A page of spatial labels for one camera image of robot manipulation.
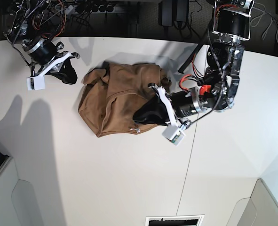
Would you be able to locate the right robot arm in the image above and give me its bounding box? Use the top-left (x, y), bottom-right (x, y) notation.
top-left (2, 0), bottom-right (80, 90)

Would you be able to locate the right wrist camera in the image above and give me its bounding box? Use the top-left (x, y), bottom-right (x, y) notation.
top-left (26, 76), bottom-right (45, 91)

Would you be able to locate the white power strip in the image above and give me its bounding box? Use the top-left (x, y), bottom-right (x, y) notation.
top-left (58, 5), bottom-right (76, 16)

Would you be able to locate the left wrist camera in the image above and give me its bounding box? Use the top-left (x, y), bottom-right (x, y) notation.
top-left (162, 125), bottom-right (185, 146)

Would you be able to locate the brown t-shirt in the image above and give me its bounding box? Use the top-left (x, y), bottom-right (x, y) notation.
top-left (78, 63), bottom-right (171, 137)

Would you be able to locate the white framed floor vent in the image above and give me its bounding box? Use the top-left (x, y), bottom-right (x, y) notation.
top-left (145, 215), bottom-right (205, 226)

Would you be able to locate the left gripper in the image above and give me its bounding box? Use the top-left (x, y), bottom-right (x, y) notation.
top-left (133, 83), bottom-right (214, 128)

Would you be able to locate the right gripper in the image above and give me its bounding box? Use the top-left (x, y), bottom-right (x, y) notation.
top-left (22, 39), bottom-right (80, 85)

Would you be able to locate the white coiled cable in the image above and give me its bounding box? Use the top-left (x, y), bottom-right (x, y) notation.
top-left (249, 4), bottom-right (278, 42)

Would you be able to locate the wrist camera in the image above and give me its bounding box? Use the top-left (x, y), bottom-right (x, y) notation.
top-left (162, 125), bottom-right (185, 146)
top-left (26, 76), bottom-right (45, 91)

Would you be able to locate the black power adapter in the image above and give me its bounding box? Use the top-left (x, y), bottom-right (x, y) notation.
top-left (159, 0), bottom-right (189, 27)

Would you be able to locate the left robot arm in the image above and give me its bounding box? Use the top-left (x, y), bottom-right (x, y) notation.
top-left (133, 0), bottom-right (254, 128)

